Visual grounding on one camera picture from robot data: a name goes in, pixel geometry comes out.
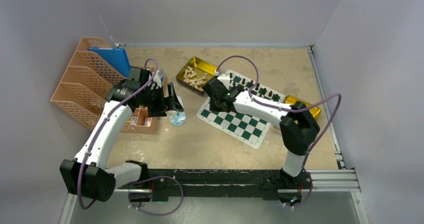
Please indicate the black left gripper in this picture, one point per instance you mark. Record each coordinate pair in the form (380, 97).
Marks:
(170, 103)

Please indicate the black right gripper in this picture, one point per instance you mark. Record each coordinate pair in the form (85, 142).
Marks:
(214, 108)

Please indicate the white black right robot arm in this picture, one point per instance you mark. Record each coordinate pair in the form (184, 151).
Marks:
(298, 127)

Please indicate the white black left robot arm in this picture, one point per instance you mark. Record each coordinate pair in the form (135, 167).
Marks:
(87, 175)

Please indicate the gold tin with light pieces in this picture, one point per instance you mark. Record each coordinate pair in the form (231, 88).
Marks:
(195, 74)

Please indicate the green white chess board mat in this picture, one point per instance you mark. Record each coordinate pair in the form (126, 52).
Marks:
(248, 129)

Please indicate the light blue round item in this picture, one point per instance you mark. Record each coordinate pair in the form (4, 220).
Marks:
(177, 118)

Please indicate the small orange plastic box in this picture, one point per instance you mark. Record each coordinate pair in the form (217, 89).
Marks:
(140, 122)

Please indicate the blue folder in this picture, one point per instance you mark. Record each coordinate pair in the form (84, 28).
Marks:
(115, 57)

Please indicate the orange plastic file rack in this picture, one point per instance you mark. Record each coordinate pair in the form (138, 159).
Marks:
(83, 88)

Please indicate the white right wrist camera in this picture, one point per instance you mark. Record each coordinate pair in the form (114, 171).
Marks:
(224, 78)

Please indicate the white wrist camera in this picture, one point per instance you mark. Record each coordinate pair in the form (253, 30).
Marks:
(224, 78)
(159, 77)

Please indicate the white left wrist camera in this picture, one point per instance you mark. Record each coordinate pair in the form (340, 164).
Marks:
(159, 77)

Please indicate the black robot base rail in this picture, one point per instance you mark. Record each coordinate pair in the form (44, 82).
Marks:
(269, 185)

